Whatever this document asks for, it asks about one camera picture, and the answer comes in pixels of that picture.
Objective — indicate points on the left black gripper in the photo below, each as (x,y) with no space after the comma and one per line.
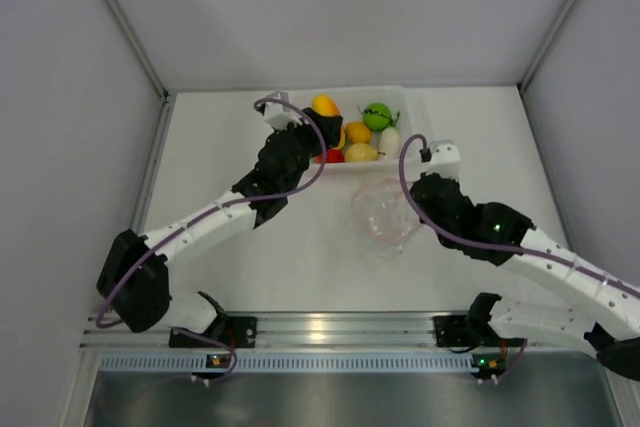
(329,125)

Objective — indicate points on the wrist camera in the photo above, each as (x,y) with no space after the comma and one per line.
(442,158)
(276,112)

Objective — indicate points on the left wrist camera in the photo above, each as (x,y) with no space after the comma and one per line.
(276,112)

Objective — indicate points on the pale yellow fake pear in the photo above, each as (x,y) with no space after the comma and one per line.
(362,152)

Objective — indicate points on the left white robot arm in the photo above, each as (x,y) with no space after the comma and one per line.
(135,281)

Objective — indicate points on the white slotted cable duct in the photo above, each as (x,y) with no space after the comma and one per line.
(271,362)

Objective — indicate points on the green fake avocado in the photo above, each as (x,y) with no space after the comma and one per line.
(342,140)

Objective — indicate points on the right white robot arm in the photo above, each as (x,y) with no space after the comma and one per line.
(601,318)

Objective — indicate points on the yellow fake banana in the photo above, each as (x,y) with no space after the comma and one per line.
(325,106)

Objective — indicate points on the clear zip top bag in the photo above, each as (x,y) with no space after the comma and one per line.
(382,219)

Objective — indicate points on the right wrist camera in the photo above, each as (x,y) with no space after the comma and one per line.
(442,158)

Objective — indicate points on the red fake apple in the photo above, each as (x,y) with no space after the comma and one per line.
(332,156)

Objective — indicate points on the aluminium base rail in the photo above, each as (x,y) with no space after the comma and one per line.
(299,330)

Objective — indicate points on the orange fake fruit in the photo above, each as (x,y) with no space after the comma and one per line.
(358,132)

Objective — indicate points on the clear plastic perforated bin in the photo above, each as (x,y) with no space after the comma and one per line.
(413,120)

